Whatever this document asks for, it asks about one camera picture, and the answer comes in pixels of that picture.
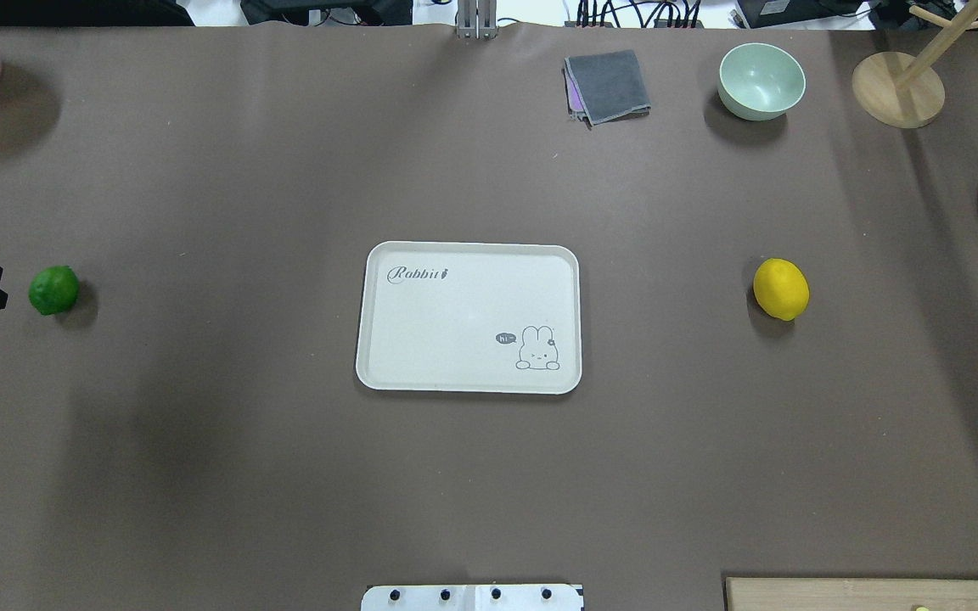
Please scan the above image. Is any mint green bowl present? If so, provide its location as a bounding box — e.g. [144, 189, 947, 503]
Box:
[717, 42, 807, 121]

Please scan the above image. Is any wooden mug tree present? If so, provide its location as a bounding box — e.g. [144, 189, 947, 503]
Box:
[852, 1, 978, 129]

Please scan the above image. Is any cream rabbit tray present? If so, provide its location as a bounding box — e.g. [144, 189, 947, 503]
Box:
[356, 241, 582, 395]

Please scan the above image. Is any wooden cutting board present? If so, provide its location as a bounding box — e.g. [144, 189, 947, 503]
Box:
[725, 577, 978, 610]

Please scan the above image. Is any aluminium frame post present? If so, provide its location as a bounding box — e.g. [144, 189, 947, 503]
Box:
[455, 0, 499, 40]

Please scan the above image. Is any green lime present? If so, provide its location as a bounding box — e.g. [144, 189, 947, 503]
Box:
[28, 266, 79, 316]

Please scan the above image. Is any grey folded cloth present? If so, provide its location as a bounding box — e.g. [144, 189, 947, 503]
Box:
[563, 49, 651, 126]

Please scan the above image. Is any yellow lemon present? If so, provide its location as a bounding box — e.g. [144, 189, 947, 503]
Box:
[752, 258, 811, 322]

